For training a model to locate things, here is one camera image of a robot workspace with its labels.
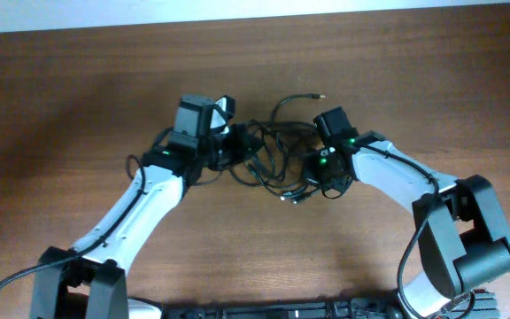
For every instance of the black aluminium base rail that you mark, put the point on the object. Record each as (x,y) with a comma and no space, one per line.
(484,306)

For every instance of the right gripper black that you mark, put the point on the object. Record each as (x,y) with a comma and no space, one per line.
(337,182)

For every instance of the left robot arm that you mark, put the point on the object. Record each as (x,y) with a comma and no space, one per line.
(89,280)

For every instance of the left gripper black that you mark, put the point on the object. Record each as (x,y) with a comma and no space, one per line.
(240,134)

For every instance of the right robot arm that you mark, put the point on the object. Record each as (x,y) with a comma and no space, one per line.
(461,238)

